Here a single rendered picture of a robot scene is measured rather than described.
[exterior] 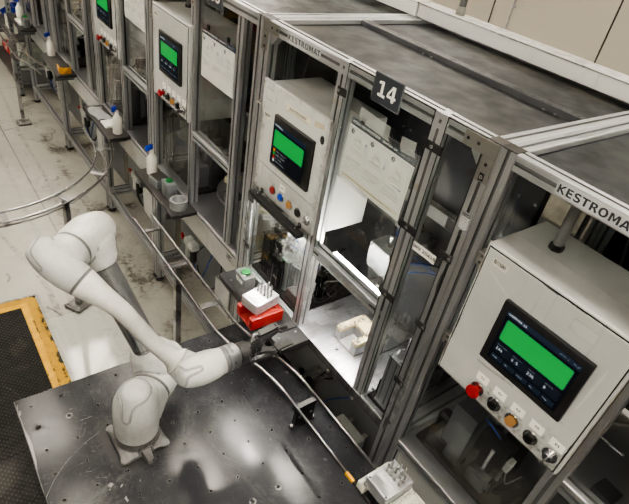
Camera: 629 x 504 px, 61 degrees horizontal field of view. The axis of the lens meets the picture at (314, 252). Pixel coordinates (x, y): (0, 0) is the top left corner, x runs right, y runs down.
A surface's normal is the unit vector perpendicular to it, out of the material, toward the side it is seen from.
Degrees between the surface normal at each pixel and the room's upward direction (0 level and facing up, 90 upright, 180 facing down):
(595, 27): 90
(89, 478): 0
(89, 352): 0
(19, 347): 0
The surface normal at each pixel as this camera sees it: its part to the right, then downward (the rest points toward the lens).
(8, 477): 0.15, -0.80
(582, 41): -0.80, 0.24
